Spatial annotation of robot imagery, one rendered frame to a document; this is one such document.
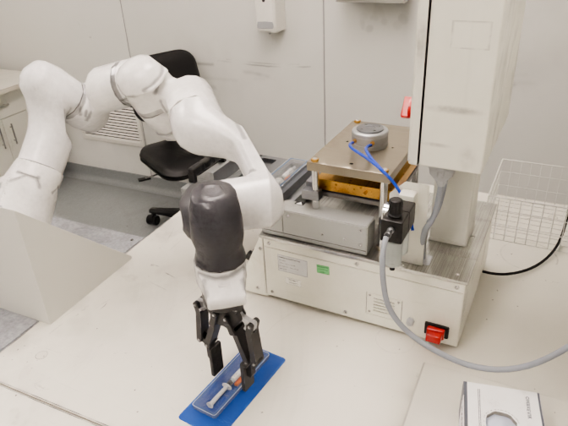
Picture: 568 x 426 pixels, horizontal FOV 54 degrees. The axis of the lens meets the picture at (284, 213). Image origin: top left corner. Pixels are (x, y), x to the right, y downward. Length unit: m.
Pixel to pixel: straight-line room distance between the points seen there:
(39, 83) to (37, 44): 2.46
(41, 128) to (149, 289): 0.47
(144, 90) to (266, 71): 1.77
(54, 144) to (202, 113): 0.48
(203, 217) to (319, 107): 2.06
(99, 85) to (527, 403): 1.11
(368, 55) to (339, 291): 1.67
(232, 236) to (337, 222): 0.33
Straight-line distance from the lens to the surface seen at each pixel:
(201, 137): 1.11
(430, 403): 1.07
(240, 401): 1.12
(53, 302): 1.40
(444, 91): 0.98
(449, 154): 1.02
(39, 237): 1.33
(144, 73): 1.23
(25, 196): 1.45
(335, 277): 1.22
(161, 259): 1.55
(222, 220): 0.87
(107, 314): 1.40
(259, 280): 1.33
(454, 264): 1.17
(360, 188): 1.17
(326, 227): 1.17
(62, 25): 3.72
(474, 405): 0.98
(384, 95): 2.75
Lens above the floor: 1.57
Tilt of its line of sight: 29 degrees down
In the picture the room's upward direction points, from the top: 3 degrees counter-clockwise
